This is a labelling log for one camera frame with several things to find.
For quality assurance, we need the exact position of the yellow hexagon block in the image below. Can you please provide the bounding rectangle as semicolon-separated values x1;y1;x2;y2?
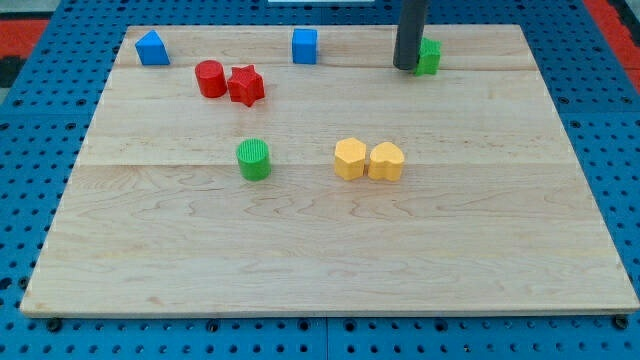
334;138;366;181

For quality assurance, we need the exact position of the yellow heart block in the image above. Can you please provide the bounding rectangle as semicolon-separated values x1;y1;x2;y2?
368;142;405;181

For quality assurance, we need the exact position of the green cylinder block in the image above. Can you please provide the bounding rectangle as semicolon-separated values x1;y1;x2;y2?
236;138;271;181

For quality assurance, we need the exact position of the wooden board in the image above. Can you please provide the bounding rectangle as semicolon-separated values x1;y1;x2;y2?
21;25;639;319

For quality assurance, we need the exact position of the red star block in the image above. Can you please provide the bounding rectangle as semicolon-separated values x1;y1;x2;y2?
227;64;265;107

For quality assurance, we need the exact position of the blue cube block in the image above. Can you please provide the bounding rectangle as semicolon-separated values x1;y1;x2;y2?
291;28;318;64

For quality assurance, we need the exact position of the red cylinder block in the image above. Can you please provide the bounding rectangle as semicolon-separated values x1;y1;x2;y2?
194;60;227;98

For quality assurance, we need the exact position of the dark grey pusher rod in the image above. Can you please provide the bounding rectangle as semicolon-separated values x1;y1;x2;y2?
393;0;431;71

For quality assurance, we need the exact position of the green star block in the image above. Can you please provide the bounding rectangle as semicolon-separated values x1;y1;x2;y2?
414;37;441;76

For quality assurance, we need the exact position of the blue triangle block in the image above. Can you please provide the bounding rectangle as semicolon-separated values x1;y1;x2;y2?
135;30;170;66

